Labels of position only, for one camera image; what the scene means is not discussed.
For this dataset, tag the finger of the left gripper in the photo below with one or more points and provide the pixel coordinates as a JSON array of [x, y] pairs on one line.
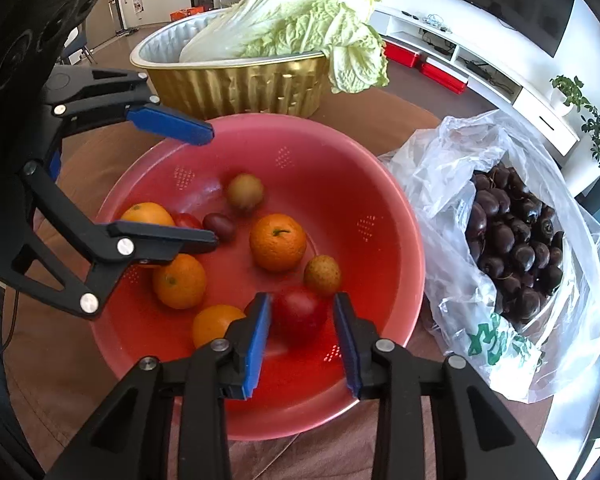
[[109, 248], [84, 99]]

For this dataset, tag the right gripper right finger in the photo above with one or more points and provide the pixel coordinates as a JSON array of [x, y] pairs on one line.
[[475, 436]]

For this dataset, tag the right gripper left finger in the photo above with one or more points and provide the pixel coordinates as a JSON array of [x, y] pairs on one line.
[[128, 435]]

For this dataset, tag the orange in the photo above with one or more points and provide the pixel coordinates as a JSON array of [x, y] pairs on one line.
[[212, 323], [148, 212]]

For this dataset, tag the small mandarin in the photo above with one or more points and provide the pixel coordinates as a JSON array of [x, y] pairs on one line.
[[181, 284]]

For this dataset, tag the brown longan fruit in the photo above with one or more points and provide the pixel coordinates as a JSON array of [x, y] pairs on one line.
[[322, 273]]

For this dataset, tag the red tomato in bowl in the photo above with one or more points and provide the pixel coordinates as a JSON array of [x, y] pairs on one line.
[[188, 221]]

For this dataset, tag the clear plastic bag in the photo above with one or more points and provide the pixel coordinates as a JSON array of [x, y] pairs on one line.
[[434, 169]]

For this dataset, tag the dark red grape tomato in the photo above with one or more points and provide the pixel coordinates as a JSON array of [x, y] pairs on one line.
[[222, 226]]

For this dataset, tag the small yellowish fruit in bowl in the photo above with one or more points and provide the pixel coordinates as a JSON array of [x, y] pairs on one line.
[[244, 192]]

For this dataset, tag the red plastic colander bowl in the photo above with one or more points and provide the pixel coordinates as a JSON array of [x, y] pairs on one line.
[[312, 213]]

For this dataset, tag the dark chestnuts pile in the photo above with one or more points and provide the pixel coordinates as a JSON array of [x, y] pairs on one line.
[[514, 239]]

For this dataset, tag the gold foil tray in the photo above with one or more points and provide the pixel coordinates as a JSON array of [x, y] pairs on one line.
[[290, 85]]

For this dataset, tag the napa cabbage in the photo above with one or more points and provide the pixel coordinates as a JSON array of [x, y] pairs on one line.
[[338, 29]]

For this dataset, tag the small potted plant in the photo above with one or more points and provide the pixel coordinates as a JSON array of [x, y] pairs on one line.
[[571, 89]]

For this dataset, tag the red storage box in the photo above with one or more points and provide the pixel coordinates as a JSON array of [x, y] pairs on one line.
[[443, 74]]

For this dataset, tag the white tv cabinet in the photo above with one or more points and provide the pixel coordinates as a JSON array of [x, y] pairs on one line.
[[507, 92]]

